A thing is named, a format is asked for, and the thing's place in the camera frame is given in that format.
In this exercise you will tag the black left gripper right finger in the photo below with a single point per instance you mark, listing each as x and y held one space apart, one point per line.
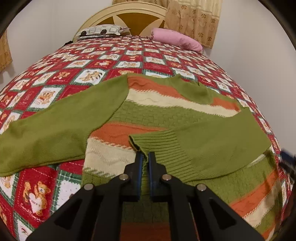
196 212

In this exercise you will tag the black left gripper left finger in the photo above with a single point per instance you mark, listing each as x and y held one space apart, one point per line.
94 212

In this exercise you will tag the green orange striped knit sweater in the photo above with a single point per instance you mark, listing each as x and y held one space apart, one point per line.
161 120

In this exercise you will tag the red teddy bear patchwork bedspread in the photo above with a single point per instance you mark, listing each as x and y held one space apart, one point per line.
92 64

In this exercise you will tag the beige curtain behind headboard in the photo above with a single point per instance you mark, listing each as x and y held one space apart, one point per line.
197 19

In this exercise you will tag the pink pillow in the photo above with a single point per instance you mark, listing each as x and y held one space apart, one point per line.
172 37

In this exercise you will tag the grey patterned pillow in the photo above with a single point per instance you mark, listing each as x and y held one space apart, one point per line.
103 30

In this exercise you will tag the cream wooden headboard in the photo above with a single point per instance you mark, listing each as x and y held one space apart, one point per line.
140 17

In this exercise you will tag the beige curtain on side wall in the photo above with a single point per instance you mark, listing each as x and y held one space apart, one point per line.
5 54

